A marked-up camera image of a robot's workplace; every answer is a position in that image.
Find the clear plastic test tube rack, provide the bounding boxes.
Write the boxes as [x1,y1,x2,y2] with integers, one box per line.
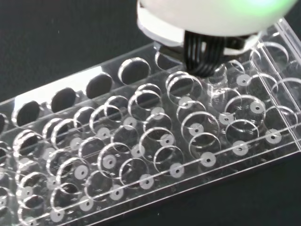
[0,17,301,226]

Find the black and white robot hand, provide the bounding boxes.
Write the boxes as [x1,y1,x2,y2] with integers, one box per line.
[136,0,294,77]

